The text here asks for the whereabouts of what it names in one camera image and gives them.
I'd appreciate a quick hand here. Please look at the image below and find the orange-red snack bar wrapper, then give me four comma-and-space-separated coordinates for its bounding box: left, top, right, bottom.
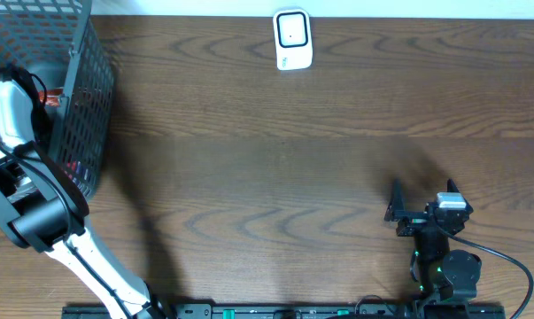
38, 88, 63, 107

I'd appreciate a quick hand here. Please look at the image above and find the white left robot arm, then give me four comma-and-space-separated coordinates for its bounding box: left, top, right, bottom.
0, 65, 174, 318

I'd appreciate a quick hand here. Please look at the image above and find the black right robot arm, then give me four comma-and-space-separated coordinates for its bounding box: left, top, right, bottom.
384, 180, 482, 319

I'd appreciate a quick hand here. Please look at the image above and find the black cable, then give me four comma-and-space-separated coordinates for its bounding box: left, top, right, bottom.
430, 212, 534, 319

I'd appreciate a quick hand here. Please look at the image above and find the white barcode scanner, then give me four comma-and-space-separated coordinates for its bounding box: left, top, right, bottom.
273, 8, 313, 71

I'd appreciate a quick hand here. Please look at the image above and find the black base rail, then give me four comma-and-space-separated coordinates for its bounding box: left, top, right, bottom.
61, 302, 507, 319

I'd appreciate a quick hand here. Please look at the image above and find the dark grey plastic basket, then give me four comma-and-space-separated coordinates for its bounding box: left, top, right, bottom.
0, 0, 114, 198

